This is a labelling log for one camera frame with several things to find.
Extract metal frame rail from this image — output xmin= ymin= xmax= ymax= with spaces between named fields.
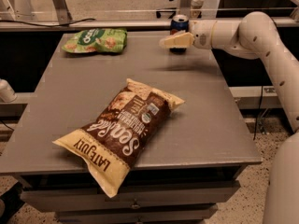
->
xmin=0 ymin=17 xmax=299 ymax=32

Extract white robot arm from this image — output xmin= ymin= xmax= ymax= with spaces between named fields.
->
xmin=159 ymin=12 xmax=299 ymax=224

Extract brown yellow chip bag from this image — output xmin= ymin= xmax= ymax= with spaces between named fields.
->
xmin=54 ymin=79 xmax=184 ymax=198

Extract white bottle at left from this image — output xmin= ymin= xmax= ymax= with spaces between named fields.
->
xmin=0 ymin=79 xmax=17 ymax=103

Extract blue pepsi can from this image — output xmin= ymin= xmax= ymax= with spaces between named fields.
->
xmin=169 ymin=14 xmax=190 ymax=54

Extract green snack bag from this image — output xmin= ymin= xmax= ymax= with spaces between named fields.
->
xmin=62 ymin=28 xmax=127 ymax=53

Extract black cable on rail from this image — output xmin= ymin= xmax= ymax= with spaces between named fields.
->
xmin=0 ymin=18 xmax=97 ymax=28

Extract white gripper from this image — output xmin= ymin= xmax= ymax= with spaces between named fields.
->
xmin=159 ymin=20 xmax=216 ymax=49

